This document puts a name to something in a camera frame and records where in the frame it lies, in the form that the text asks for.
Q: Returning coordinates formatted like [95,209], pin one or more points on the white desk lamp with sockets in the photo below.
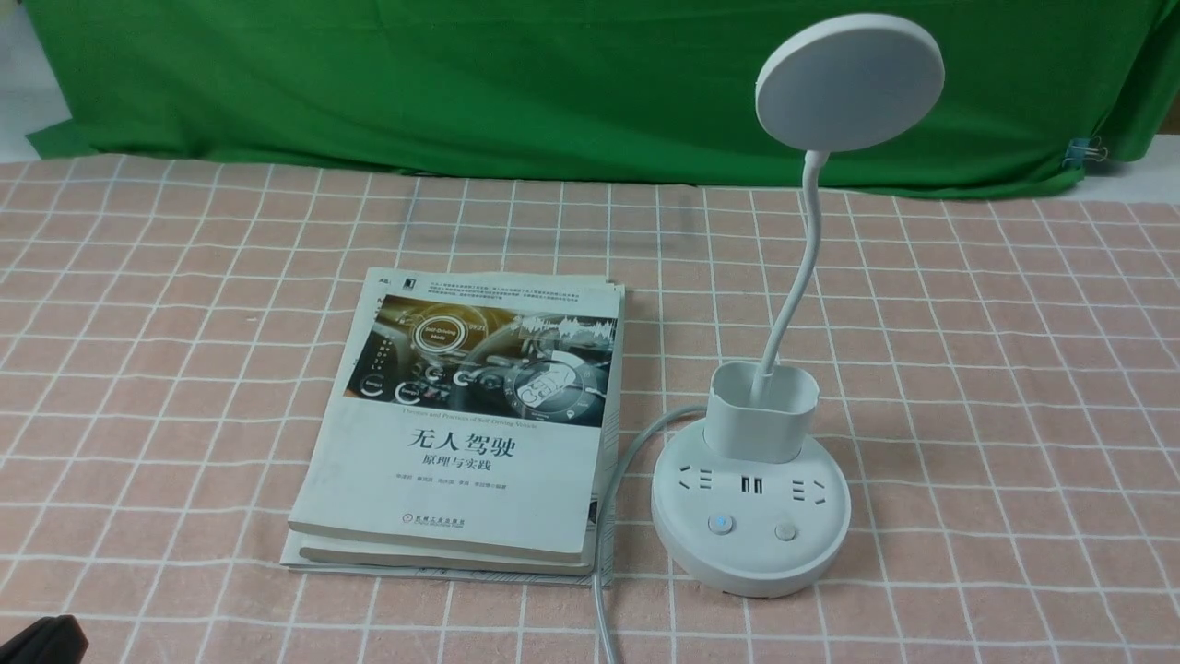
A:
[745,500]

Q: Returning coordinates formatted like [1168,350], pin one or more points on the top book autonomous driving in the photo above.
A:
[461,461]

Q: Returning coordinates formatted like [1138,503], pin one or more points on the green backdrop cloth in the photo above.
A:
[647,92]

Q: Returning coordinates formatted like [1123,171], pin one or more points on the bottom book under stack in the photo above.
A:
[442,569]

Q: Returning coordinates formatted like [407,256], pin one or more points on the pink checkered tablecloth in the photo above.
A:
[999,381]

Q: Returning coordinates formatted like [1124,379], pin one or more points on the blue binder clip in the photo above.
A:
[1084,150]

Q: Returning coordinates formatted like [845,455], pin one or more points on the black object at corner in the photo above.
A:
[54,639]

